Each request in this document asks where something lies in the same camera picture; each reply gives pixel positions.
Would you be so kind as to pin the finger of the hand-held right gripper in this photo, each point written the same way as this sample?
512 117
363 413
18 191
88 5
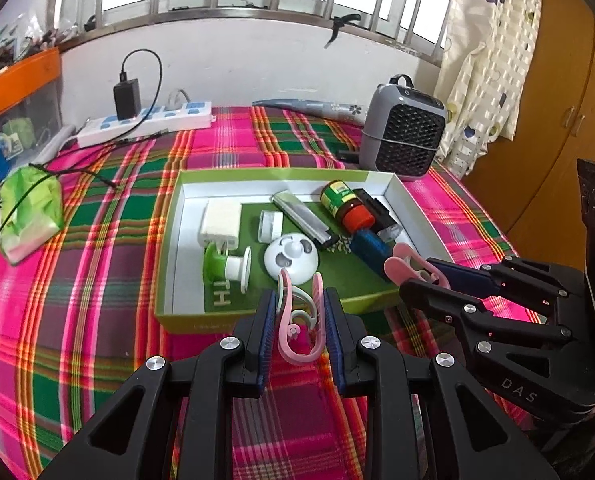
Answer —
502 345
460 276

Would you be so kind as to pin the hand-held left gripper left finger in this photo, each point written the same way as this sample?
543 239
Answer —
267 340

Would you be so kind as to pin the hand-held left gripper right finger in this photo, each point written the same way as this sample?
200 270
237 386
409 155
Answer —
335 340

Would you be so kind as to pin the pink plastic clip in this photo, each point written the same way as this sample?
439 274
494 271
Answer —
395 267
283 340

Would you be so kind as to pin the green cardboard box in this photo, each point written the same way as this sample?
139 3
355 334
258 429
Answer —
192 320

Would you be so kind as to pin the white panda-shaped gadget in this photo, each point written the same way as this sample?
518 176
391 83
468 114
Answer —
290 257

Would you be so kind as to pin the green and white spool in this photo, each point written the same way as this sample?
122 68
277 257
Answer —
217 267

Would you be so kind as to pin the clear blue USB device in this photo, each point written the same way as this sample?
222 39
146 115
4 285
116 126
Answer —
370 252

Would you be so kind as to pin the black rectangular device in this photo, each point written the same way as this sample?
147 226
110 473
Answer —
375 207

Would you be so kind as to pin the white USB wall charger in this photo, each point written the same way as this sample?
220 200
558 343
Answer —
220 222

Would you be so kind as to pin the silver metal bar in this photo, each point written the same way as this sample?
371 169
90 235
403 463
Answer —
300 215

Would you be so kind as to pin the brown bottle with red cap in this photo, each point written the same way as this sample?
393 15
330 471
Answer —
342 200

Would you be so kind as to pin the grey mini heater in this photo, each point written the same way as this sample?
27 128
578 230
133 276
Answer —
402 130

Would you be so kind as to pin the wooden wardrobe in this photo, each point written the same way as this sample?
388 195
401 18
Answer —
567 85

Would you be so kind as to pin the pink and green plaid tablecloth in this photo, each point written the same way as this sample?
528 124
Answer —
87 285

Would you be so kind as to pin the cream spotted curtain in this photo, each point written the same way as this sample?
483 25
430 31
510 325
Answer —
487 60

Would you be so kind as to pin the grey floral folded umbrella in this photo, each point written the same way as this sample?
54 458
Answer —
317 109

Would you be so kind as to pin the white power strip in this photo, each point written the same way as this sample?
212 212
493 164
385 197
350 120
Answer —
152 120

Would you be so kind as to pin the green plastic bag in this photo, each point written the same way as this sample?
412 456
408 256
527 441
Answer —
29 215

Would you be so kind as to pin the black power adapter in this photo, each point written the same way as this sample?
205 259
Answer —
127 99

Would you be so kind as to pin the white oblong device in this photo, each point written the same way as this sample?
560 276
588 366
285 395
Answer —
52 142

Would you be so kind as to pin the metal window grille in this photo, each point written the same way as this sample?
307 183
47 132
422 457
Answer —
257 10

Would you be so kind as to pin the clear bin with orange lid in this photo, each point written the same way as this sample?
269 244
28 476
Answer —
22 80

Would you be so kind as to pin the pile of assorted clutter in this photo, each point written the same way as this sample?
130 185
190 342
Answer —
22 42

